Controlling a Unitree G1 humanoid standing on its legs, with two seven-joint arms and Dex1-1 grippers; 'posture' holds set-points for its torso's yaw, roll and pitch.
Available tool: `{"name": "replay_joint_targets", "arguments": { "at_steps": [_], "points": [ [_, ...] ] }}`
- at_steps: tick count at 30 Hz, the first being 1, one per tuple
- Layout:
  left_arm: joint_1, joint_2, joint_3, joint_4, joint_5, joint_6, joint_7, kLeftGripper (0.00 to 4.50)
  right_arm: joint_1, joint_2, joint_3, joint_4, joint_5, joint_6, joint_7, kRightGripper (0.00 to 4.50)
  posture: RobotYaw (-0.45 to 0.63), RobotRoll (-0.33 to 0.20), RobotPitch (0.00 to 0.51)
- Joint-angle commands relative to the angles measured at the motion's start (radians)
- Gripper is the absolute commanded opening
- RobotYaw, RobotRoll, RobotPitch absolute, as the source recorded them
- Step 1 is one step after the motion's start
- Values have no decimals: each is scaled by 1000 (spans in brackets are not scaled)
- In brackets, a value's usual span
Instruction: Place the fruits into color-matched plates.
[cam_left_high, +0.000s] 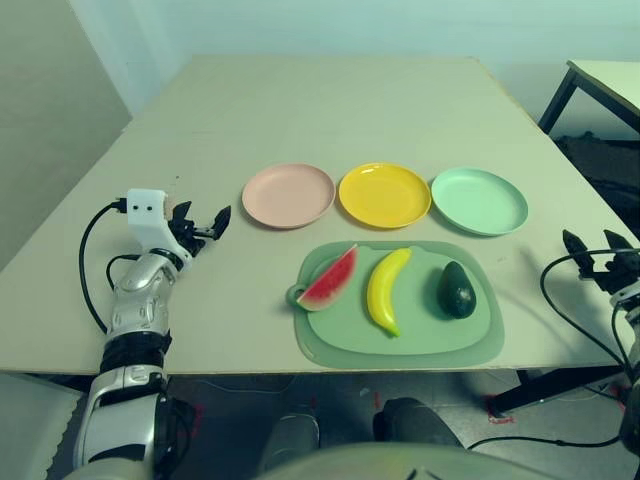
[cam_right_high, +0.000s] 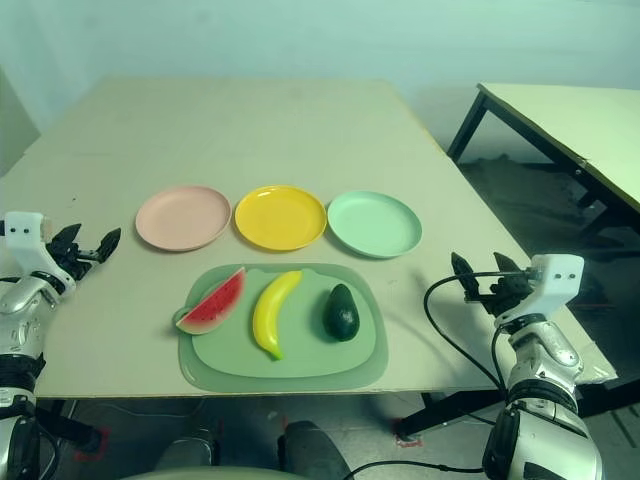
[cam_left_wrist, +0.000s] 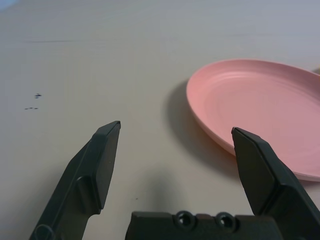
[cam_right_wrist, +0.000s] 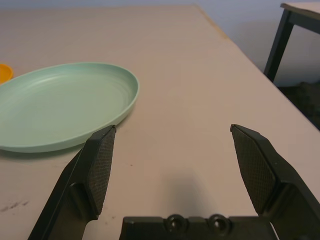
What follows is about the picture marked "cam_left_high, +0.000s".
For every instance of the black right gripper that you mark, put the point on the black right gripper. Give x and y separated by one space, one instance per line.
620 272

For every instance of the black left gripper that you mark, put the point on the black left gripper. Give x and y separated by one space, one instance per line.
190 237

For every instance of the watermelon slice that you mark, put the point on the watermelon slice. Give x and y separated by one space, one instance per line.
332 285

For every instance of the dark green avocado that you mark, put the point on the dark green avocado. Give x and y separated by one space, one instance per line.
456 292

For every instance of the yellow banana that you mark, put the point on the yellow banana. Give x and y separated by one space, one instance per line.
381 295

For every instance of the pink plate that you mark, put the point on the pink plate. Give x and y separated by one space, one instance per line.
287 196

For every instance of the mint green plate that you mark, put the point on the mint green plate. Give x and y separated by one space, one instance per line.
477 201

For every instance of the yellow plate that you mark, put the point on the yellow plate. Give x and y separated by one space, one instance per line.
385 196

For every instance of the light green cutting board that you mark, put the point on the light green cutting board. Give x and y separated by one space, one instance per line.
420 330

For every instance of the dark green translucent mat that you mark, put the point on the dark green translucent mat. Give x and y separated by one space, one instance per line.
400 361

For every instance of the grey robot left foot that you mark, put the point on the grey robot left foot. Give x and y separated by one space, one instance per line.
290 440

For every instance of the dark robot right foot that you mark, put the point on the dark robot right foot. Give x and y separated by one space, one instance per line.
415 425

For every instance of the white scalloped foam sheet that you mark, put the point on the white scalloped foam sheet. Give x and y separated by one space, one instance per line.
35 430

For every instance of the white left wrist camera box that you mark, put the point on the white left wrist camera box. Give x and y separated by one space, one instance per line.
146 212

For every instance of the black table leg frame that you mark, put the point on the black table leg frame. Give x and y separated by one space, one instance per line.
550 387

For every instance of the beige side table black frame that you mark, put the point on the beige side table black frame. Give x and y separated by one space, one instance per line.
610 82

